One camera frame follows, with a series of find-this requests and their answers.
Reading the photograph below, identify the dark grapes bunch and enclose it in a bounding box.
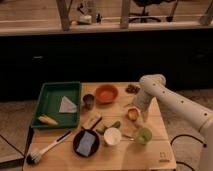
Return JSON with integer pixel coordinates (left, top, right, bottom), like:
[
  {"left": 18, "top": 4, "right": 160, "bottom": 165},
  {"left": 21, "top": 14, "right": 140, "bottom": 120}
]
[{"left": 125, "top": 84, "right": 140, "bottom": 94}]

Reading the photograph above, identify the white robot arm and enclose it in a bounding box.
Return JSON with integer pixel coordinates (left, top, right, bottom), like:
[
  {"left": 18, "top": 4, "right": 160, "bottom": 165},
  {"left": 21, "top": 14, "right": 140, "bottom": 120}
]
[{"left": 133, "top": 74, "right": 213, "bottom": 171}]

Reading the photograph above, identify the wooden block with black edge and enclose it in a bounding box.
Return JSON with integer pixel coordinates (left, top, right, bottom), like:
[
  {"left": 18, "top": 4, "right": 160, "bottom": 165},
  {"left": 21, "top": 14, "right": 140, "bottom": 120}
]
[{"left": 82, "top": 114, "right": 102, "bottom": 129}]

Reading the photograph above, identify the green cucumber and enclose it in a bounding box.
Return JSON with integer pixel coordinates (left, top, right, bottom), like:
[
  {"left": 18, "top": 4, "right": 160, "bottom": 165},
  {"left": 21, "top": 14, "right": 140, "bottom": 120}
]
[{"left": 96, "top": 121, "right": 121, "bottom": 135}]

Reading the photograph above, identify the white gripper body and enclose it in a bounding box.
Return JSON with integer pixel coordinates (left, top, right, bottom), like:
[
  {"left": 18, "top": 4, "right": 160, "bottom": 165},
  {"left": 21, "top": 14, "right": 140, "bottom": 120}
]
[{"left": 133, "top": 90, "right": 153, "bottom": 111}]

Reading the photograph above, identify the black office chair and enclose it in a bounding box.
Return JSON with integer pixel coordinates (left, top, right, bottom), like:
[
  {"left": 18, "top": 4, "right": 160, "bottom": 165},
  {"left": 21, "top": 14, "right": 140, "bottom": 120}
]
[{"left": 129, "top": 0, "right": 179, "bottom": 23}]

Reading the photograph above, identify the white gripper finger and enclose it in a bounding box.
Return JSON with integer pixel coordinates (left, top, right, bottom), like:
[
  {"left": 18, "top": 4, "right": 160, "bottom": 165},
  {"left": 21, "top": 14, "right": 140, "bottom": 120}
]
[{"left": 142, "top": 110, "right": 149, "bottom": 122}]

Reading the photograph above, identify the green cup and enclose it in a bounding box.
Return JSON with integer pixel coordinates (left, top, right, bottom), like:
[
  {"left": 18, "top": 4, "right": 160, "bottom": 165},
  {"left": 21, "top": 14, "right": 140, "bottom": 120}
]
[{"left": 135, "top": 128, "right": 152, "bottom": 145}]

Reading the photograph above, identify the orange bowl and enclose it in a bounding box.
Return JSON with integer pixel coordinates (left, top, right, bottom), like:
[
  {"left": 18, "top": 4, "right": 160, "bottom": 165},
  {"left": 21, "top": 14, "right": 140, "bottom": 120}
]
[{"left": 95, "top": 84, "right": 118, "bottom": 104}]

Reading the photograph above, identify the black round plate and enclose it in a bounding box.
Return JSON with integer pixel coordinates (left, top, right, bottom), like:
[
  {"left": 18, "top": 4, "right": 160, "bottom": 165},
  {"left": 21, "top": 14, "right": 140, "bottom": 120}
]
[{"left": 73, "top": 130, "right": 100, "bottom": 157}]

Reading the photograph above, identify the green plastic tray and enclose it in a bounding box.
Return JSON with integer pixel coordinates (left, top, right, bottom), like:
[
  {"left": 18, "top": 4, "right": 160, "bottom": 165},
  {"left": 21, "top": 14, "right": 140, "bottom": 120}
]
[{"left": 31, "top": 82, "right": 81, "bottom": 129}]

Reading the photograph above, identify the folded grey cloth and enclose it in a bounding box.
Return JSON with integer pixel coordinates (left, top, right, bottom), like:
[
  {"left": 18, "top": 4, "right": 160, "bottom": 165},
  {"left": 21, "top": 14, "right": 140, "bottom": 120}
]
[{"left": 59, "top": 96, "right": 77, "bottom": 113}]

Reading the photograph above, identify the white dish brush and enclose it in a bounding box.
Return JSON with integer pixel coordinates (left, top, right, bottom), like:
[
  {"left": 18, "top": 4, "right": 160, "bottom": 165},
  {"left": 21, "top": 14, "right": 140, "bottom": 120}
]
[{"left": 26, "top": 131, "right": 71, "bottom": 165}]

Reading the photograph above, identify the yellow corn cob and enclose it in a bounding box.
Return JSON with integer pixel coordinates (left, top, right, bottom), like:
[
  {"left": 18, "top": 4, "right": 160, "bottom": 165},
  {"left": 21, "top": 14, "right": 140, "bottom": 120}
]
[{"left": 38, "top": 115, "right": 57, "bottom": 125}]

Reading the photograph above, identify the small metal cup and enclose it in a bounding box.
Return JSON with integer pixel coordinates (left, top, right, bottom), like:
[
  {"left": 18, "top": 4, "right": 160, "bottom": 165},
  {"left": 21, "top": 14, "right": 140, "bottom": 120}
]
[{"left": 83, "top": 94, "right": 95, "bottom": 110}]

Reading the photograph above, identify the black cable on floor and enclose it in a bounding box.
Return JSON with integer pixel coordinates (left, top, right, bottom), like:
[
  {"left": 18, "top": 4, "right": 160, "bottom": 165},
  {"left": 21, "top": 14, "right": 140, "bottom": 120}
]
[{"left": 170, "top": 133, "right": 207, "bottom": 171}]

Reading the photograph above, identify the blue sponge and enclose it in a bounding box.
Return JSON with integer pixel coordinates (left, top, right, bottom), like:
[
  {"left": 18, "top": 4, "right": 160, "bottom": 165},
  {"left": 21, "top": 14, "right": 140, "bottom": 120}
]
[{"left": 77, "top": 132, "right": 95, "bottom": 156}]

